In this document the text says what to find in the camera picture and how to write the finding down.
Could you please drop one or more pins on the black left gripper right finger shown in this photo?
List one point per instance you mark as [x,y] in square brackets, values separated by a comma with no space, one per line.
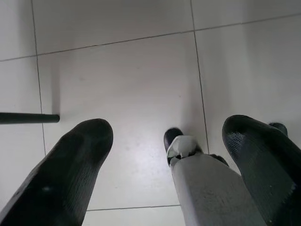
[268,169]

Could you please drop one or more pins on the dark table frame bar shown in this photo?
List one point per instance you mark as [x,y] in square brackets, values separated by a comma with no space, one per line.
[28,117]

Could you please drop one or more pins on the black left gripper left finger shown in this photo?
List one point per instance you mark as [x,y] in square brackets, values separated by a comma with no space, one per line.
[58,179]

